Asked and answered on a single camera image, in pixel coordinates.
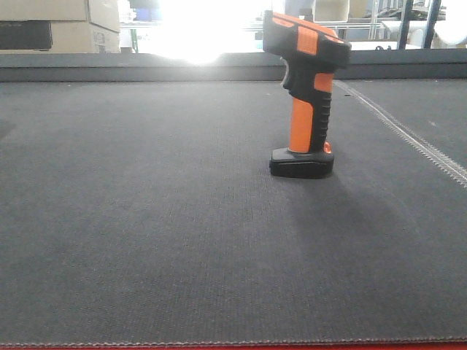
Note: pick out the orange black barcode scanner gun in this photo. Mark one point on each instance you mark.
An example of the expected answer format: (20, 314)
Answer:
(312, 53)

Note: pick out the black conveyor belt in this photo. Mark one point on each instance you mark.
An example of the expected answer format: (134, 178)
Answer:
(138, 208)

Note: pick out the stacked cardboard boxes background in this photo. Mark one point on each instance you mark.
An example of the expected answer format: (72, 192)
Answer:
(53, 27)

